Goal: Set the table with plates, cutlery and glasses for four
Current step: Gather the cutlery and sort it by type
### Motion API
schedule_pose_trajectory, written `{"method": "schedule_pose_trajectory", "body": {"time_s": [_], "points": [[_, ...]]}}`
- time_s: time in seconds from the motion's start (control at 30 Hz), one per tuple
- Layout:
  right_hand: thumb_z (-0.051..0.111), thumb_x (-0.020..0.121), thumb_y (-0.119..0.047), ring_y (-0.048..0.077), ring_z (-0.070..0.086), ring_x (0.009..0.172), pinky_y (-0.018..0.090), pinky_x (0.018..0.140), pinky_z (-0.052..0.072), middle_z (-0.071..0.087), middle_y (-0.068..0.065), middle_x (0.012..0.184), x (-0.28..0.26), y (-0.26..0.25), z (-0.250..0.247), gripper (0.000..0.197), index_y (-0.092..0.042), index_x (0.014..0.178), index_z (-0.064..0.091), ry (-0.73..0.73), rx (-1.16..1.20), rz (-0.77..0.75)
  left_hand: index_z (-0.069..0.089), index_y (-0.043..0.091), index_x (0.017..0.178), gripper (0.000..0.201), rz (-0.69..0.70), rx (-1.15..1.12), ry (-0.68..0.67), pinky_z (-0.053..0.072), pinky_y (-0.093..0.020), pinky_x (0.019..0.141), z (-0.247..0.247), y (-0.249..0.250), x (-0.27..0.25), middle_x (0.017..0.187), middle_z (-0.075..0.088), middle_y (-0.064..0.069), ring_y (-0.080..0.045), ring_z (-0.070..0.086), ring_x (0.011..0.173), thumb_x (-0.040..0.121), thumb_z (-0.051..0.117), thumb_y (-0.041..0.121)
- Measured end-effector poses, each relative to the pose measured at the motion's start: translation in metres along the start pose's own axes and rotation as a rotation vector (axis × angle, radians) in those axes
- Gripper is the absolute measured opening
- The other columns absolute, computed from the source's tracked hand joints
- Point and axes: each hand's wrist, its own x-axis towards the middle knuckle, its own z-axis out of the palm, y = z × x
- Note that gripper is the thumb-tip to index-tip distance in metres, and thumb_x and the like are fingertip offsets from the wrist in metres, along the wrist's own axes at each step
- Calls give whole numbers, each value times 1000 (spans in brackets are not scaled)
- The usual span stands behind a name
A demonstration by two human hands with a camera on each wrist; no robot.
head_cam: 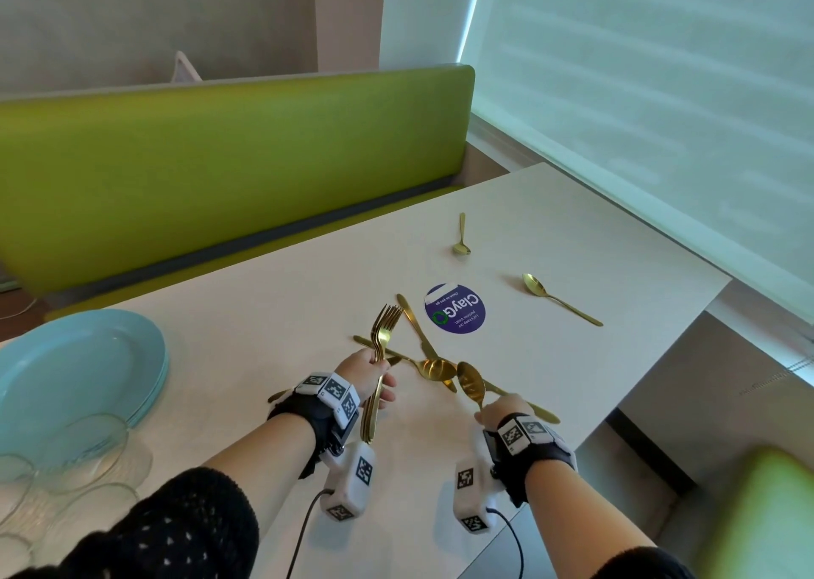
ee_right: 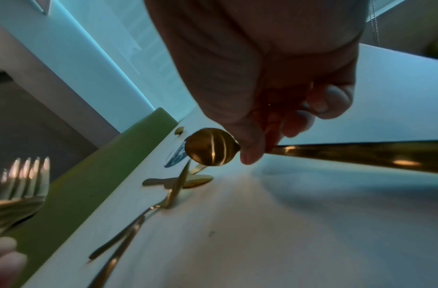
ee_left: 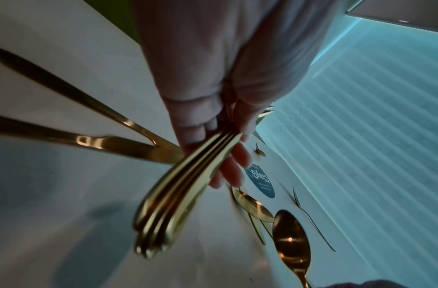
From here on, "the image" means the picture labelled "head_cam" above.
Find black camera cable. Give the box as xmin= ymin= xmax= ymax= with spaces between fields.
xmin=486 ymin=507 xmax=526 ymax=579
xmin=284 ymin=487 xmax=329 ymax=579

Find person's right hand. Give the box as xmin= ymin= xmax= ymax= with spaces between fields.
xmin=473 ymin=393 xmax=535 ymax=433

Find black marker wrist strap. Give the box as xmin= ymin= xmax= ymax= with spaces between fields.
xmin=266 ymin=373 xmax=362 ymax=479
xmin=481 ymin=411 xmax=580 ymax=509

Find person's right forearm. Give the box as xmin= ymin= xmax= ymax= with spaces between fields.
xmin=524 ymin=460 xmax=660 ymax=567

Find person's left hand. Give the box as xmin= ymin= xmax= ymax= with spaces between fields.
xmin=335 ymin=348 xmax=397 ymax=411

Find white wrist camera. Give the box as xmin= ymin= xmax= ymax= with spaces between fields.
xmin=320 ymin=439 xmax=377 ymax=522
xmin=452 ymin=459 xmax=500 ymax=535

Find black knitted sleeve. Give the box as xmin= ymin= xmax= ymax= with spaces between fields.
xmin=588 ymin=545 xmax=698 ymax=579
xmin=0 ymin=467 xmax=260 ymax=579

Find green bench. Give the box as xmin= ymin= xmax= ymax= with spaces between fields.
xmin=0 ymin=63 xmax=477 ymax=322

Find blue round sticker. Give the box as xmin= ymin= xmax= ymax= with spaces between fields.
xmin=424 ymin=282 xmax=488 ymax=334

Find white roller blind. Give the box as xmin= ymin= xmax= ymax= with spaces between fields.
xmin=459 ymin=0 xmax=814 ymax=326

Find white sign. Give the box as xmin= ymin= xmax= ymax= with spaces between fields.
xmin=171 ymin=49 xmax=204 ymax=84

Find clear drinking glass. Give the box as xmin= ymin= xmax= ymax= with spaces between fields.
xmin=0 ymin=531 xmax=36 ymax=579
xmin=0 ymin=454 xmax=39 ymax=526
xmin=35 ymin=482 xmax=144 ymax=579
xmin=31 ymin=411 xmax=153 ymax=497

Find blind bead chain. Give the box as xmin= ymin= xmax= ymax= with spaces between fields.
xmin=737 ymin=355 xmax=814 ymax=398

